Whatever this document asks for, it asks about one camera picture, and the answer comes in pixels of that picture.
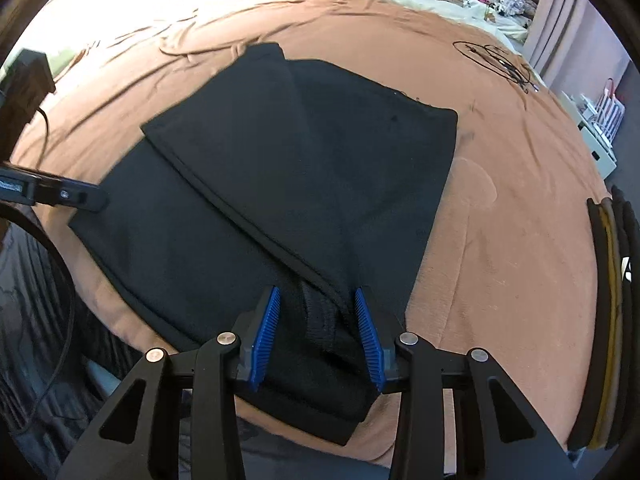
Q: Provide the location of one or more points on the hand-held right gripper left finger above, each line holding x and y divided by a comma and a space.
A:
262, 345

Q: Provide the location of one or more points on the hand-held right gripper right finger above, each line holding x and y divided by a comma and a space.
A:
369, 345

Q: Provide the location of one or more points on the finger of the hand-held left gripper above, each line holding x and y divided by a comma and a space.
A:
75, 196

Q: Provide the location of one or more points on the black sleeveless shirt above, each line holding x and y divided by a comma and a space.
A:
325, 160

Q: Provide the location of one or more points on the stack of folded clothes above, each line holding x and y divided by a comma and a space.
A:
600, 310

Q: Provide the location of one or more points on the orange-brown blanket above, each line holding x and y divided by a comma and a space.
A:
500, 260

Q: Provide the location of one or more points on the white nightstand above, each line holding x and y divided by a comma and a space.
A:
597, 152

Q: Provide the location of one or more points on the white power strip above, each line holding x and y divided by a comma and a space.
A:
580, 107

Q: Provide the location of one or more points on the striped bag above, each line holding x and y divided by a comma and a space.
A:
611, 110

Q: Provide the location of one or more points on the pink curtain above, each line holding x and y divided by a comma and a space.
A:
565, 20

